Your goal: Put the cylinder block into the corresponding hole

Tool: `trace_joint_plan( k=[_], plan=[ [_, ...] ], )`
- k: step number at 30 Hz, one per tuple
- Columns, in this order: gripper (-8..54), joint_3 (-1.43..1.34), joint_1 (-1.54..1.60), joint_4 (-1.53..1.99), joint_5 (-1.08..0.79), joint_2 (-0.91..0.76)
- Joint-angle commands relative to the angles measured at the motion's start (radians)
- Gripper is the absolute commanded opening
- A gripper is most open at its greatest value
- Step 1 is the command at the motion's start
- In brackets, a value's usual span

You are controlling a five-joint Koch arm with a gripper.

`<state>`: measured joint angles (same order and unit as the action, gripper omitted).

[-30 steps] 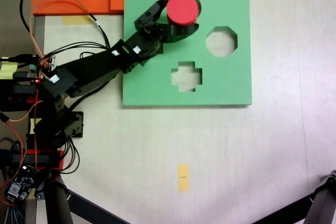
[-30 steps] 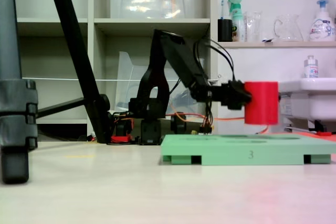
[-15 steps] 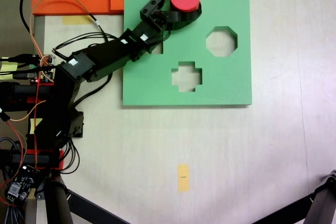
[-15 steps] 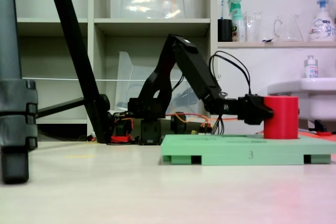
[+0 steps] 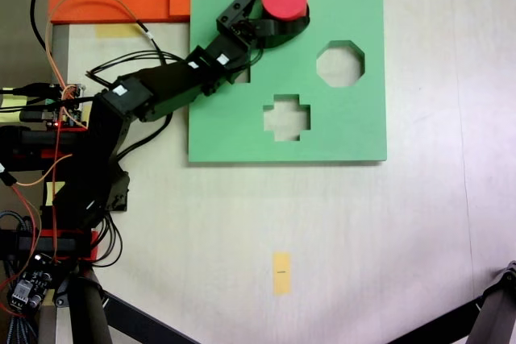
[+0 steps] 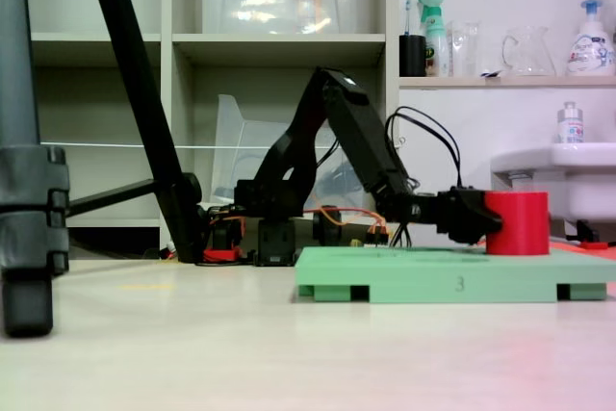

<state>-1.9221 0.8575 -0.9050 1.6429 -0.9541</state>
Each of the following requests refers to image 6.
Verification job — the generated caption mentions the black cup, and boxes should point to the black cup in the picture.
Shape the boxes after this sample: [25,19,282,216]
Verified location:
[398,34,428,78]

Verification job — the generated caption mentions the black tripod brace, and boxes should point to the black tripod brace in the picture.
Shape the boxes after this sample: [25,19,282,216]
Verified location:
[65,178,163,218]

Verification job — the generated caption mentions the beige shelf unit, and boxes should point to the beige shelf unit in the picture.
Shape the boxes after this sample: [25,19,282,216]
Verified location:
[23,0,400,251]

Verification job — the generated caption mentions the clear glass pitcher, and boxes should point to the clear glass pitcher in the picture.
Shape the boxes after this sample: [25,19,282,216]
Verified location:
[501,25,558,78]

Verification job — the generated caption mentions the black tripod leg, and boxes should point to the black tripod leg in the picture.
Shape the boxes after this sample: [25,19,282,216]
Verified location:
[81,0,206,264]
[0,0,72,339]

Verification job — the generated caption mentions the green spray bottle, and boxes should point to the green spray bottle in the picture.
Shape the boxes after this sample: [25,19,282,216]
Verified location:
[417,0,450,78]

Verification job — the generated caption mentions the white sink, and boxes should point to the white sink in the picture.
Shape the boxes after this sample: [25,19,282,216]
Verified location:
[489,141,616,230]

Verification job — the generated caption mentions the small red black clamp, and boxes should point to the small red black clamp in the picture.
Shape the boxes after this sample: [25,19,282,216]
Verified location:
[566,220,610,251]

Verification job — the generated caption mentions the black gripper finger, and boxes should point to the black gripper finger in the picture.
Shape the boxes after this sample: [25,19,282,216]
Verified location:
[469,188,505,244]

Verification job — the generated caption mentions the red cylinder block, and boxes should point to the red cylinder block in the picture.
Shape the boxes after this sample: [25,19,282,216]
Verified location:
[483,191,551,257]

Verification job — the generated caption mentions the green shape sorter board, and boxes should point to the green shape sorter board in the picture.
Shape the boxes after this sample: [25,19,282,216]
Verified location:
[293,244,616,305]

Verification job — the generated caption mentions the clear sanitiser bottle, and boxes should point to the clear sanitiser bottle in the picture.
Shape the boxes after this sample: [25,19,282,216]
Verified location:
[556,101,585,144]

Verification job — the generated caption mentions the orange and black wire bundle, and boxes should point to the orange and black wire bundle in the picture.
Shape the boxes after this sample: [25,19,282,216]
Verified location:
[302,206,386,230]

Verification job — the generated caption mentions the thin orange wire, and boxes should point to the thin orange wire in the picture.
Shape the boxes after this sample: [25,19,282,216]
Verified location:
[206,206,247,240]

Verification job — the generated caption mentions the white foam soap bottle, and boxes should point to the white foam soap bottle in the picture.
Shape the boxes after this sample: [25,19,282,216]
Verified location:
[566,0,616,77]

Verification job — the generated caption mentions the black gripper servo wires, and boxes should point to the black gripper servo wires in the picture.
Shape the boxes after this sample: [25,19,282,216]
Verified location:
[384,105,464,190]

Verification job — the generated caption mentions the tilted clear plastic container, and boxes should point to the tilted clear plastic container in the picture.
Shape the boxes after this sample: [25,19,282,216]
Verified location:
[211,92,381,205]

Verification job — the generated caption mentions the clear measuring cup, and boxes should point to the clear measuring cup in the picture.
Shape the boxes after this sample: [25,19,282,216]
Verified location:
[447,20,483,78]

